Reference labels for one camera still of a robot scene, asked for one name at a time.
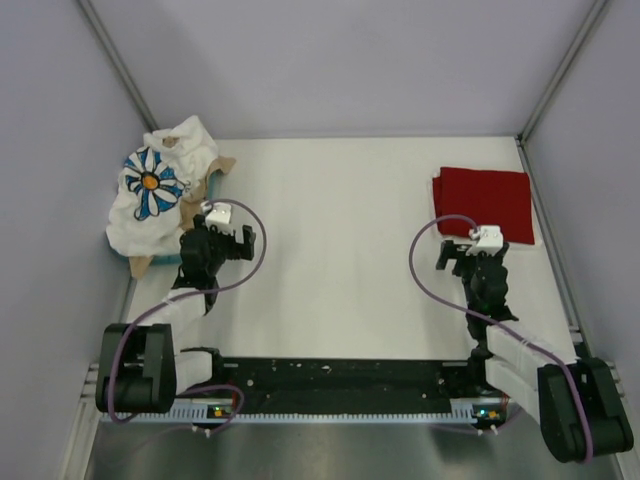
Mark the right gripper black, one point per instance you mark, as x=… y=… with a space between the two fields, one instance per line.
x=450 y=250

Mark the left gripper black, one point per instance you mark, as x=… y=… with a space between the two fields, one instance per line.
x=238 y=250

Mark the red t shirt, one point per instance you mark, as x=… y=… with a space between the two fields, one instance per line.
x=485 y=205

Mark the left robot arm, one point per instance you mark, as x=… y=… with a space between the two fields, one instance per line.
x=137 y=367

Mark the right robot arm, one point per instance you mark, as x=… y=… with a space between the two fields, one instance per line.
x=574 y=400

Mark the tan t shirt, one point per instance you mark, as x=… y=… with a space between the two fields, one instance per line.
x=190 y=206

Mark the teal plastic bin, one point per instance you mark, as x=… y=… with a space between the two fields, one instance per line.
x=175 y=259

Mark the white flower print t shirt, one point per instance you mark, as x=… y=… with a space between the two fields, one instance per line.
x=144 y=219

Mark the white crumpled t shirt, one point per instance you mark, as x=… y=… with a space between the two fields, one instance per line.
x=188 y=149

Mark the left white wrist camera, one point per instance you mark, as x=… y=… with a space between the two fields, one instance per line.
x=217 y=216

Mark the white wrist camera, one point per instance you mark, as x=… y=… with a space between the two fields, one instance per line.
x=485 y=239
x=217 y=216

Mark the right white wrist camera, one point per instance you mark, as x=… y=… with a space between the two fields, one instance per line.
x=485 y=239

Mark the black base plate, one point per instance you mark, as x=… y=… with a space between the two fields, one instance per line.
x=306 y=385

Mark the grey slotted cable duct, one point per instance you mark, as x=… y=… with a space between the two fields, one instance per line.
x=458 y=412

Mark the left aluminium frame post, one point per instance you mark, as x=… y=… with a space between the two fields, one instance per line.
x=107 y=45

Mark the aluminium frame post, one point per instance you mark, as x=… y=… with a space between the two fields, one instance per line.
x=595 y=15
x=107 y=45

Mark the right aluminium frame post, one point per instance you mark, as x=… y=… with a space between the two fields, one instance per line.
x=595 y=15

